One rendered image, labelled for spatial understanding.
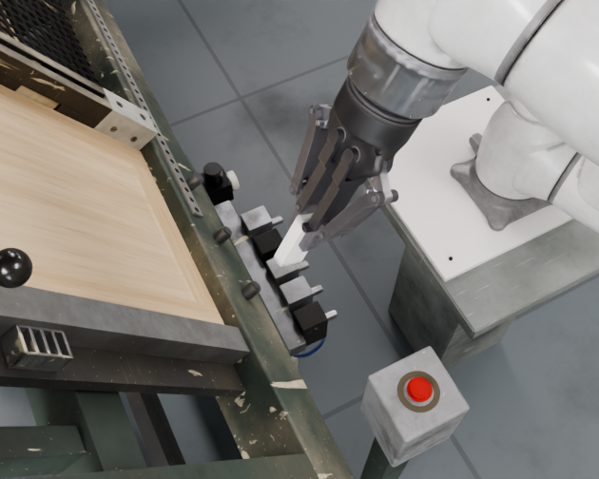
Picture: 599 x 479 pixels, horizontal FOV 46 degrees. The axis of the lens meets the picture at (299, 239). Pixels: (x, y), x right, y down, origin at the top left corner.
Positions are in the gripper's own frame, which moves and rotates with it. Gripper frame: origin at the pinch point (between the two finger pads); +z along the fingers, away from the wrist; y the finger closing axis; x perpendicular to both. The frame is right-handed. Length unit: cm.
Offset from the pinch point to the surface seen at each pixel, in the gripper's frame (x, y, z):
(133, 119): 13, -58, 37
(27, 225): -16.9, -27.5, 26.2
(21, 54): -8, -62, 25
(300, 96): 120, -126, 94
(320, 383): 78, -25, 115
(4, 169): -17.1, -37.5, 25.8
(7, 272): -27.6, -5.5, 4.9
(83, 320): -15.3, -10.5, 24.8
